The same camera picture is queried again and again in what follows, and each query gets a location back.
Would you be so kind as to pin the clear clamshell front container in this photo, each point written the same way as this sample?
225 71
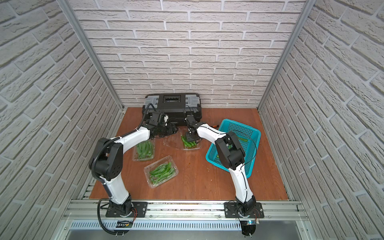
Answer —
154 165

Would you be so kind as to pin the right corner metal post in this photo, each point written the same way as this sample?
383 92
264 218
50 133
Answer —
288 48

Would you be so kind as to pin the clear clamshell container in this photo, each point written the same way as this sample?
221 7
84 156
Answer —
179 141
154 165
135 155

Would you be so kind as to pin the teal plastic basket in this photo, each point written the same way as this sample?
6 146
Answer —
243 138

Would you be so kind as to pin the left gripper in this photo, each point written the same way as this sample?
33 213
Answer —
168 130

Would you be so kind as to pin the corner metal post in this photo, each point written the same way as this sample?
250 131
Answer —
74 21
288 48

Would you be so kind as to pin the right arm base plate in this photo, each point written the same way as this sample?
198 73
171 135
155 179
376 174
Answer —
233 210

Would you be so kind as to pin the left corner metal post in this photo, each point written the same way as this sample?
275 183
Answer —
74 21

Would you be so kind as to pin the aluminium front rail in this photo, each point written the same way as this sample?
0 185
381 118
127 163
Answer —
189 210

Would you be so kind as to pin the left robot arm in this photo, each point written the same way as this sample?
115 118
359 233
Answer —
106 163

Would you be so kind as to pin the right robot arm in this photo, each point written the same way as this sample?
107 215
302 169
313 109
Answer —
231 155

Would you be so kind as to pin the black plastic toolbox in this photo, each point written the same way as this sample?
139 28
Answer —
177 106

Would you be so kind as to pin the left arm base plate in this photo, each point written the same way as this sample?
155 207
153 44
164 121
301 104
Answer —
127 210

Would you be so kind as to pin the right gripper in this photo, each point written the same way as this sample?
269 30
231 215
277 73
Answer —
189 137

